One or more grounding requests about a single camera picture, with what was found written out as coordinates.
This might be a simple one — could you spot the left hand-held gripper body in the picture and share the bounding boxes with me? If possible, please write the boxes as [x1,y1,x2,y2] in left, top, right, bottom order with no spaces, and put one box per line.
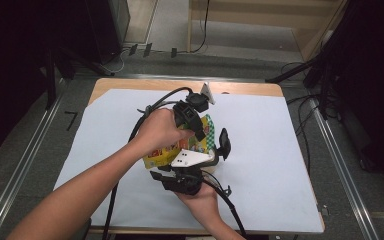
[173,82,216,133]

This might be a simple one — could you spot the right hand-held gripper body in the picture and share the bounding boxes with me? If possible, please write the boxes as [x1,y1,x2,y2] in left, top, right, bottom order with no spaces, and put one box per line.
[161,149,216,196]

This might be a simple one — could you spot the yellow spout pouch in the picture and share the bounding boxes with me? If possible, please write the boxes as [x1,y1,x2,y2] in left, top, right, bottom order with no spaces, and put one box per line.
[142,113,216,170]

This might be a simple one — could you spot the person's right hand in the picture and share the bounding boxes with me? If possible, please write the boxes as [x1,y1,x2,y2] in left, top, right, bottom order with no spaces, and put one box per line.
[174,182,223,232]

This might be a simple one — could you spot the person's left hand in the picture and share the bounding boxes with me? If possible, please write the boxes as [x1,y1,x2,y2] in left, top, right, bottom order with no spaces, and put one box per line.
[133,107,195,158]

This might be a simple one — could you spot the wooden table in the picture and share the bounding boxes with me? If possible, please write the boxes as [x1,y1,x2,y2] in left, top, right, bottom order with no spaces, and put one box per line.
[88,77,326,236]

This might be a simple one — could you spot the white paper sheet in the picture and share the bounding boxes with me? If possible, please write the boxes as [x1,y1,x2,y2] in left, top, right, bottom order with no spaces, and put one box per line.
[53,88,325,234]

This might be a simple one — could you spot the black stand leg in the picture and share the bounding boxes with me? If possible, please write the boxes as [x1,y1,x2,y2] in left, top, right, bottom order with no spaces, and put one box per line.
[265,58,318,84]

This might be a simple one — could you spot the black cabinet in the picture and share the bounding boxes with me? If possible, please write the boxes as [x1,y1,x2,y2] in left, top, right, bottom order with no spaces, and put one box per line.
[85,0,132,65]

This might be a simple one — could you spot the black curtain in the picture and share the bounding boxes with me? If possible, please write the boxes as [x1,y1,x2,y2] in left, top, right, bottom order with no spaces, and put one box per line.
[319,0,384,191]
[0,0,93,163]

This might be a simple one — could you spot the right hand-held gripper cable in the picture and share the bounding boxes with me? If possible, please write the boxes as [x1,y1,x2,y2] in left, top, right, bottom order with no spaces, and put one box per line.
[201,169,248,240]

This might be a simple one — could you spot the metal floor rail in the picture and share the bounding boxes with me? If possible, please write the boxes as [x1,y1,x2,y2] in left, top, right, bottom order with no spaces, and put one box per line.
[0,79,68,240]
[69,73,314,84]
[308,96,381,240]

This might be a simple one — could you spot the white floor cable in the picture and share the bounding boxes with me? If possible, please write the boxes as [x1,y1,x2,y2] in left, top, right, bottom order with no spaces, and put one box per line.
[98,49,127,75]

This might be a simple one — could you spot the thin black hanging cable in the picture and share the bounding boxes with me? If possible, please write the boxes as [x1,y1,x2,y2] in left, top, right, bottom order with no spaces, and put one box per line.
[189,0,212,54]

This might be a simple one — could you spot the black floor cables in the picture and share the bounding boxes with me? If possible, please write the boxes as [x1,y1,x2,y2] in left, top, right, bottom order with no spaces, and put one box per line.
[280,61,343,174]

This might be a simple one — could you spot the wooden shelf frame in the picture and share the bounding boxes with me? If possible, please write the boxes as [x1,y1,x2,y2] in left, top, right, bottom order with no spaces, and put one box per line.
[186,0,349,63]

